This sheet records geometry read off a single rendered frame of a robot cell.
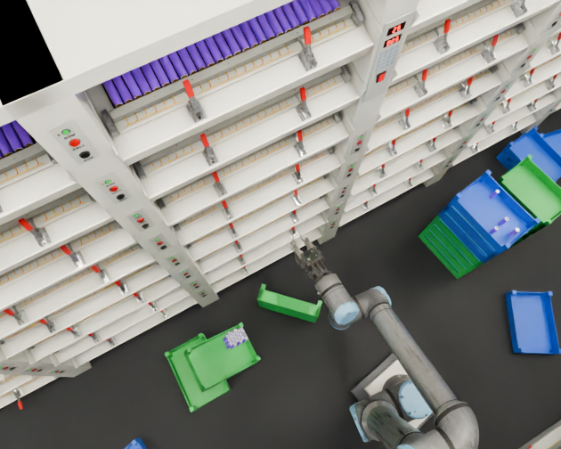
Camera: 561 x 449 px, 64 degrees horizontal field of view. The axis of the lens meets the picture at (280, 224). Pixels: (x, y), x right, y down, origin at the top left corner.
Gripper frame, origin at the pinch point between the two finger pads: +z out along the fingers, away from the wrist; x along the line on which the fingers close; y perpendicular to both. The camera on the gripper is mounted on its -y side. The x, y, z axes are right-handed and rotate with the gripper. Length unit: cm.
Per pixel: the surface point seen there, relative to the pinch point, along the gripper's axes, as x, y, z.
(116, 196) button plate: 44, 76, -4
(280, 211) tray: 1.7, 11.3, 8.7
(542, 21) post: -92, 57, 0
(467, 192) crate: -80, -19, -11
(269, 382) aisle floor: 37, -69, -28
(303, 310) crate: 7.3, -46.6, -12.0
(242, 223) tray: 16.6, 12.7, 11.1
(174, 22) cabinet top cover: 19, 112, -8
